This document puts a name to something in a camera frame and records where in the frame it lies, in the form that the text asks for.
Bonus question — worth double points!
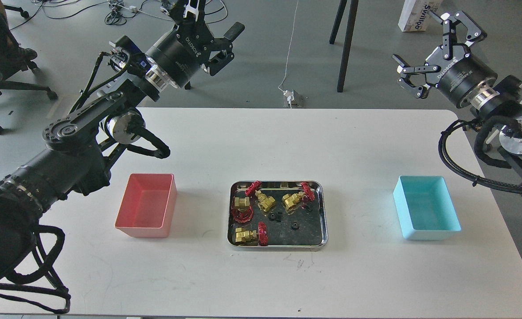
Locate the white cable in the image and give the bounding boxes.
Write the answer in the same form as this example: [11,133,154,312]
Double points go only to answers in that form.
[278,0,300,96]

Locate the blue plastic box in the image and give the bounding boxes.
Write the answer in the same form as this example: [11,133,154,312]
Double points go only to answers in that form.
[393,175,462,241]

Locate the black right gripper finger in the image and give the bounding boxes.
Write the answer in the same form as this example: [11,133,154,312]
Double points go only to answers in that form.
[393,54,441,99]
[429,11,487,60]

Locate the white cardboard box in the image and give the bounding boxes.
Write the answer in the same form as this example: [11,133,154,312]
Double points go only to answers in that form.
[397,0,443,32]

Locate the black stand leg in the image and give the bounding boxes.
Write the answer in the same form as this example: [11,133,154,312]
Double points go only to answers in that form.
[329,0,359,93]

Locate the metal tray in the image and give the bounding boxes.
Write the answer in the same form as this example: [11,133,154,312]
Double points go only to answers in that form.
[227,180,328,250]

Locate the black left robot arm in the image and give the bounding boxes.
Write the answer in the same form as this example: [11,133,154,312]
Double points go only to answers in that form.
[0,0,245,314]

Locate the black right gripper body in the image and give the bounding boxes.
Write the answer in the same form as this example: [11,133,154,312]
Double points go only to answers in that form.
[425,45,497,108]

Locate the black floor cables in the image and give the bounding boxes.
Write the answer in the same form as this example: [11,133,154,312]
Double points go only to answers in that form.
[4,0,228,26]

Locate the pink plastic box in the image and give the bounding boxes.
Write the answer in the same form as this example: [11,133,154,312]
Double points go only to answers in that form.
[115,173,177,238]

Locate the brass valve red handle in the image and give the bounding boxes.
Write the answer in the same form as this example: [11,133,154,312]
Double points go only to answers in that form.
[245,180,277,213]
[282,182,316,212]
[234,222,269,246]
[231,196,253,223]

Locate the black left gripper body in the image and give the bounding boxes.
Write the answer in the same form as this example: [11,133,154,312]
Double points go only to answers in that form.
[146,23,220,88]

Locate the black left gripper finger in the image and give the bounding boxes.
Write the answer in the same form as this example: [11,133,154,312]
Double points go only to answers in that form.
[203,22,245,75]
[168,0,206,27]

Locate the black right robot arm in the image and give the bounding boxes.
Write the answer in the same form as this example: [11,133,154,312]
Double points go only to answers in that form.
[393,10,522,196]

